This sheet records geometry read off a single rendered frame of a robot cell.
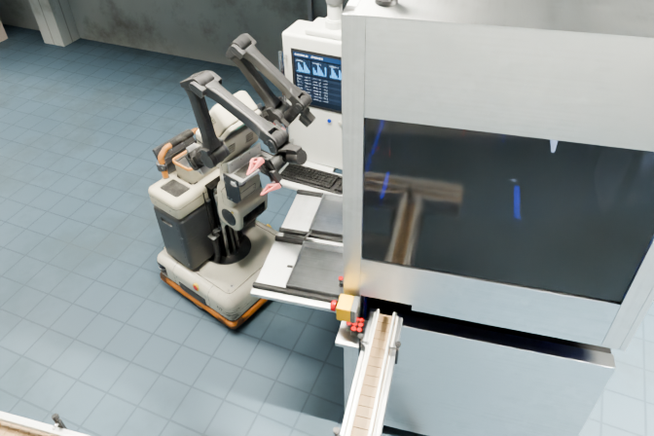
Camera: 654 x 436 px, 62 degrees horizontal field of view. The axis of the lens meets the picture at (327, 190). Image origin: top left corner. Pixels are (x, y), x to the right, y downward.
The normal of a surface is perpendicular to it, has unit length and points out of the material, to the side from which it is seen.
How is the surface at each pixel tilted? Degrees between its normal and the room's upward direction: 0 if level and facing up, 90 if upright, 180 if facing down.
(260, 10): 90
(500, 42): 90
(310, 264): 0
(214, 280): 0
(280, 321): 0
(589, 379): 90
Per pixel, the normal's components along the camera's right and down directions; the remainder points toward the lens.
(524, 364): -0.25, 0.62
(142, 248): -0.03, -0.77
